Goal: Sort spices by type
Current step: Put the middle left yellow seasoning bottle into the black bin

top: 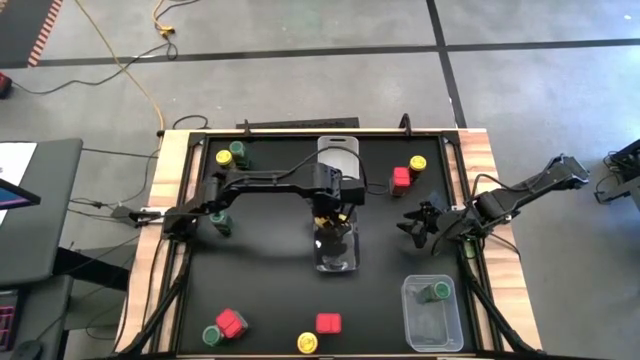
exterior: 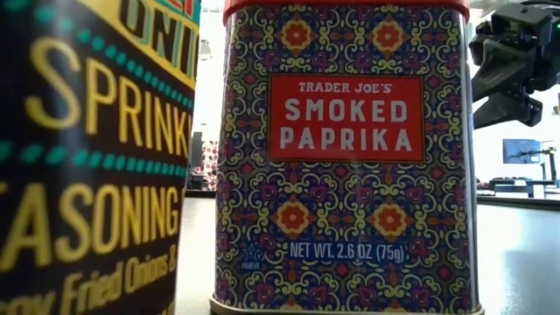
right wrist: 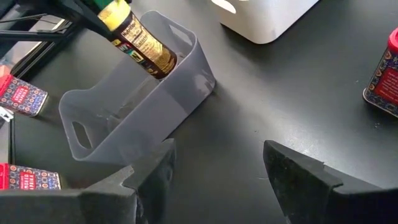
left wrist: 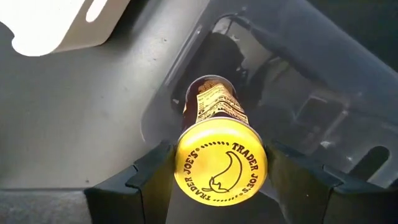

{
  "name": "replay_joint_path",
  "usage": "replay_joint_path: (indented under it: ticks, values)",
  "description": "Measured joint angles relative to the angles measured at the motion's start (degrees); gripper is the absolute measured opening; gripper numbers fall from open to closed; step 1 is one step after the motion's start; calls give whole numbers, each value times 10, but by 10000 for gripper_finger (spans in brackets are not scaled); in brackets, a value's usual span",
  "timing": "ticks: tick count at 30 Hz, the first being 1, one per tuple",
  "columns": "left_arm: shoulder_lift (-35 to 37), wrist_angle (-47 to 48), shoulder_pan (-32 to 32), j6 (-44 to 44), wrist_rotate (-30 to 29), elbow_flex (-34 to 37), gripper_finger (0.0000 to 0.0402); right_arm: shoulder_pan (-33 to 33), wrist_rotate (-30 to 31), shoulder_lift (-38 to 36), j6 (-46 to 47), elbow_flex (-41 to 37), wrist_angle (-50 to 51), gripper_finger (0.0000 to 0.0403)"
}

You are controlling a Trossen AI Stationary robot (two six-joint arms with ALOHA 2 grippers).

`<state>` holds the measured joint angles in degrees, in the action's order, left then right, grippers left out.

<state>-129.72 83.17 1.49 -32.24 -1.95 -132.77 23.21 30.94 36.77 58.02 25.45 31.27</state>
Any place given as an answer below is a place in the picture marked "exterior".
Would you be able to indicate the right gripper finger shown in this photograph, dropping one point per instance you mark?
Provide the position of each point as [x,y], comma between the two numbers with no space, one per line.
[516,107]
[503,65]

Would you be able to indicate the red lid paprika tin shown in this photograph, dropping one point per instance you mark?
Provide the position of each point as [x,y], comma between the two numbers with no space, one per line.
[345,197]

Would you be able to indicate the yellow lid seasoning jar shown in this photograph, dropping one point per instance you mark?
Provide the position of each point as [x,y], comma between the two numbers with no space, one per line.
[87,153]

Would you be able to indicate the dark monitor on arm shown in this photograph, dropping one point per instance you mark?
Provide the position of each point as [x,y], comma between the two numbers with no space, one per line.
[520,151]

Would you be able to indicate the background desk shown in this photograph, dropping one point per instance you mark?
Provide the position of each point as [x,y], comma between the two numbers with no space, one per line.
[512,186]

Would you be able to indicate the red patterned panel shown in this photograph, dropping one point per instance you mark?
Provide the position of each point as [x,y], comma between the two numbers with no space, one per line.
[211,162]

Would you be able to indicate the black background monitor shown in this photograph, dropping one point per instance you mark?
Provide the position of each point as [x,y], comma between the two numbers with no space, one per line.
[196,153]

